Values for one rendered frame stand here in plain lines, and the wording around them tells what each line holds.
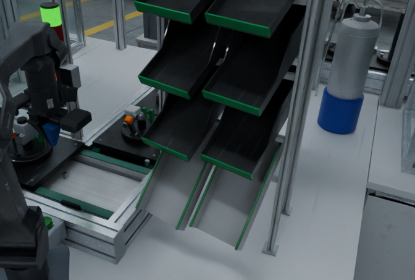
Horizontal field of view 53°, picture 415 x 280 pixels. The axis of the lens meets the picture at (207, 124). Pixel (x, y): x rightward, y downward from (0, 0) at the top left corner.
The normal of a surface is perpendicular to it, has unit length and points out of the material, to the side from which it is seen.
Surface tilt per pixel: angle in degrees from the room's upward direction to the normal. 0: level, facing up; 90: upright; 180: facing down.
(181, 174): 45
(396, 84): 90
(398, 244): 90
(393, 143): 0
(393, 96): 90
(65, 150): 0
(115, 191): 0
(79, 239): 90
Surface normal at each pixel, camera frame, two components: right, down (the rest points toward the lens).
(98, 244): -0.38, 0.48
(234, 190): -0.35, -0.29
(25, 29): 0.04, -0.79
